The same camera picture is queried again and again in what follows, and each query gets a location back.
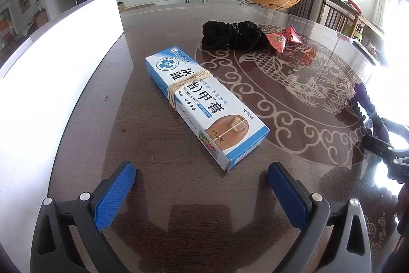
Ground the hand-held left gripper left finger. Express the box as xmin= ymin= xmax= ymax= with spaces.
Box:
xmin=30 ymin=160 xmax=136 ymax=273

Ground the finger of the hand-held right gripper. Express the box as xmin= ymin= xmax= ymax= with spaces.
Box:
xmin=382 ymin=118 xmax=409 ymax=141
xmin=362 ymin=132 xmax=400 ymax=161

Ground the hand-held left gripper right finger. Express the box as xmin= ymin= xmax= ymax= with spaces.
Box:
xmin=268 ymin=162 xmax=373 ymax=273

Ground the white blue cream box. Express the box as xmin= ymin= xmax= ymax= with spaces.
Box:
xmin=145 ymin=47 xmax=270 ymax=172

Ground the wooden chair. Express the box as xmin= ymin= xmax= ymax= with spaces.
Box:
xmin=323 ymin=0 xmax=384 ymax=43

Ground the tan rubber band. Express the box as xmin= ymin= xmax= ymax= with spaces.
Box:
xmin=167 ymin=69 xmax=213 ymax=109

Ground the plain red packet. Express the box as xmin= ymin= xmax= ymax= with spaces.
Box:
xmin=285 ymin=26 xmax=302 ymax=44

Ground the red packet gold emblem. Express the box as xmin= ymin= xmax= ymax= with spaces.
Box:
xmin=265 ymin=31 xmax=290 ymax=54

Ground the black velvet scrunchie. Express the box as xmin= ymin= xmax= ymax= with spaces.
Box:
xmin=201 ymin=20 xmax=272 ymax=51

